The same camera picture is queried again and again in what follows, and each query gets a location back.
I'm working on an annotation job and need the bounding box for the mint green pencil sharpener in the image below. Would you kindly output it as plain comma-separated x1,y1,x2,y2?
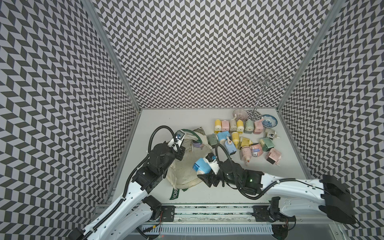
244,119,255,134

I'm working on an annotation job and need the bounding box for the pink rounded pencil sharpener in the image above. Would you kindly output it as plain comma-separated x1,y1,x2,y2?
221,120,230,132

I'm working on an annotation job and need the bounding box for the pale blue block sharpener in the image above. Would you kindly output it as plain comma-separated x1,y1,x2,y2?
225,137,237,155

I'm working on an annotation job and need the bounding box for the aluminium mounting rail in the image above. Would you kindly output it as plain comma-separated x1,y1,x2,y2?
89,203,343,226

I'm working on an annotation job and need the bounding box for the silver jewelry tree stand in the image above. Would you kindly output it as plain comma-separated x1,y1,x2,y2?
247,72,288,121

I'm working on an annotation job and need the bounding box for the yellow block pencil sharpener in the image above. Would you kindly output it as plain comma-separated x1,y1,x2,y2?
214,119,222,134

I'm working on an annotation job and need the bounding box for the white grey pencil sharpener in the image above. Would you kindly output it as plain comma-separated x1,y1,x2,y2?
264,128,280,141

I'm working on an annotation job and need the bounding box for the pink block pencil sharpener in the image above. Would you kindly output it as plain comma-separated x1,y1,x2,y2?
253,120,264,135

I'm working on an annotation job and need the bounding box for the blue round pencil sharpener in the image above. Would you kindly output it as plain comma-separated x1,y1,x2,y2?
217,131,231,145

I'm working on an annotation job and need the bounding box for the cream canvas tote bag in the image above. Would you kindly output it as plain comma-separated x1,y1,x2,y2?
166,127,212,200

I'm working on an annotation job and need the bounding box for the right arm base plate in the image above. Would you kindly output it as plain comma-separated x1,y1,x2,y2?
252,205,297,223

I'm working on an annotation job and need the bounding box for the green block pencil sharpener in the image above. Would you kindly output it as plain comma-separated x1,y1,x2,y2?
259,138,275,152

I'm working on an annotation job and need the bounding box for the white cartoon pencil sharpener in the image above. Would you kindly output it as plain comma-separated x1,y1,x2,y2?
229,118,237,133

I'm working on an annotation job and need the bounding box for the pink ribbed bowl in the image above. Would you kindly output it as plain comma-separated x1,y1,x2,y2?
233,109,249,121

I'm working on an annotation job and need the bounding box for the blue white patterned bowl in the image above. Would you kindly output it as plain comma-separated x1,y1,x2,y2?
261,115,278,129

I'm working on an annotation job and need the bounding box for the pink jar shaped sharpener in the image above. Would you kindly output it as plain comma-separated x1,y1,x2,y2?
240,147,253,166

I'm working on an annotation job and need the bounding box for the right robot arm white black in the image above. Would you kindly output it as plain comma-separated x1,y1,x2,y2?
193,160,357,225

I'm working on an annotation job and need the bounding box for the small yellow black sharpener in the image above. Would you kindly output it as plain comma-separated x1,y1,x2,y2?
238,137,253,149

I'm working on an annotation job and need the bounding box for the small pink sharpener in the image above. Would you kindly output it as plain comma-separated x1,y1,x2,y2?
266,148,282,166

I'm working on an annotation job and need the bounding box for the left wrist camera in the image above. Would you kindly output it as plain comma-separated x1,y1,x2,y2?
173,130,185,150

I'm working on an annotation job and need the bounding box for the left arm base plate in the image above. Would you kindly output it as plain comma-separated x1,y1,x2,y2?
157,205,176,223

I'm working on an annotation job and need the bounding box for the yellow round pencil sharpener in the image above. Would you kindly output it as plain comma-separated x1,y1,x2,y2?
236,120,245,135

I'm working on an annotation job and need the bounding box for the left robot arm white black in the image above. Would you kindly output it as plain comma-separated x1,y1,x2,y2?
67,141,185,240

